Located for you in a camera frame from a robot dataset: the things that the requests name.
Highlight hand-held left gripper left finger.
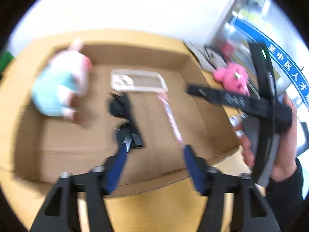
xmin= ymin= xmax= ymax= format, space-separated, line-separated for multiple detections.
xmin=29 ymin=135 xmax=134 ymax=232

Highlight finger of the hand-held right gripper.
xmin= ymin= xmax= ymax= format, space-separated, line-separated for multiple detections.
xmin=186 ymin=84 xmax=257 ymax=113

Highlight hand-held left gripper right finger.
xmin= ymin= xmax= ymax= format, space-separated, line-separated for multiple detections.
xmin=182 ymin=144 xmax=282 ymax=232

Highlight cardboard box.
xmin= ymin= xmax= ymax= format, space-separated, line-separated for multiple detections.
xmin=11 ymin=42 xmax=242 ymax=196

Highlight pink striped pen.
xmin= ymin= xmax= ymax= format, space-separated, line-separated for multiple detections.
xmin=157 ymin=92 xmax=184 ymax=145

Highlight black sunglasses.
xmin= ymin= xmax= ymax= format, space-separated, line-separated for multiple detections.
xmin=107 ymin=92 xmax=145 ymax=150

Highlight clear phone case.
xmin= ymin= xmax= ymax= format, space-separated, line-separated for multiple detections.
xmin=110 ymin=69 xmax=168 ymax=93

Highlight pink pig plush toy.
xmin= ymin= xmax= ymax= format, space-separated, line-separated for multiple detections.
xmin=31 ymin=39 xmax=93 ymax=126

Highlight person's right forearm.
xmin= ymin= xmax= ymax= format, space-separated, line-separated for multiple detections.
xmin=266 ymin=158 xmax=305 ymax=202

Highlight person's right hand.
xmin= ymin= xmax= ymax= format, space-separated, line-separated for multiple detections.
xmin=234 ymin=94 xmax=298 ymax=182

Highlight white cloth bag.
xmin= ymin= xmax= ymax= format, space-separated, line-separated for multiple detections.
xmin=183 ymin=41 xmax=230 ymax=71

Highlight small pink soft item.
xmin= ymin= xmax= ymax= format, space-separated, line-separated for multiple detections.
xmin=221 ymin=41 xmax=236 ymax=55

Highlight blue banner with white lettering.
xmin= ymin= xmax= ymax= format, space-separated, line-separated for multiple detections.
xmin=229 ymin=17 xmax=309 ymax=107

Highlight green cloth table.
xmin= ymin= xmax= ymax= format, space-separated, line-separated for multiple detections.
xmin=0 ymin=51 xmax=14 ymax=74

